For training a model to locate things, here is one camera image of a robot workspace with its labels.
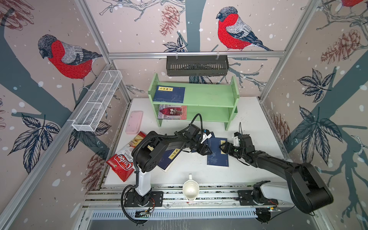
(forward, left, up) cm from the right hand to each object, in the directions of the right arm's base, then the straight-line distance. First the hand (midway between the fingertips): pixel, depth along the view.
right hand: (223, 146), depth 90 cm
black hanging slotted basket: (+51, +18, +27) cm, 61 cm away
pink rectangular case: (+18, +64, 0) cm, 66 cm away
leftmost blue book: (-9, +35, -1) cm, 36 cm away
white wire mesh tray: (+10, +74, +29) cm, 80 cm away
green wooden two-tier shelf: (+15, +7, +25) cm, 30 cm away
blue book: (+9, +6, -2) cm, 11 cm away
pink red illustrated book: (+19, +34, +11) cm, 41 cm away
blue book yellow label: (+21, +35, +26) cm, 48 cm away
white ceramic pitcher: (-25, +20, -1) cm, 32 cm away
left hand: (-3, +8, +2) cm, 9 cm away
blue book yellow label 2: (-7, +4, -2) cm, 8 cm away
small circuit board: (-37, +44, -4) cm, 58 cm away
